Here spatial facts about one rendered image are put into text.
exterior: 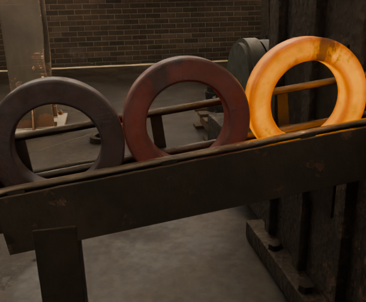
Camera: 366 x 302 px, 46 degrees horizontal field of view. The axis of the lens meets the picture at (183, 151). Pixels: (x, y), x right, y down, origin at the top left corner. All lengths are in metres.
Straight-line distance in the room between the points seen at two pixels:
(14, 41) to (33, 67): 0.20
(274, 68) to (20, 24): 2.62
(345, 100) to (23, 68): 2.67
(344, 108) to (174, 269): 0.93
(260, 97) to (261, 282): 0.88
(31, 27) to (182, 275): 2.15
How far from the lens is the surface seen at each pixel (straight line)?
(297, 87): 0.73
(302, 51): 0.65
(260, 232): 1.55
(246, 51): 1.93
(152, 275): 1.45
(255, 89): 0.63
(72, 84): 0.59
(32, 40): 3.13
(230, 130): 0.63
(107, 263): 1.53
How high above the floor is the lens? 0.81
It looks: 18 degrees down
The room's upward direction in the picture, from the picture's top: 1 degrees counter-clockwise
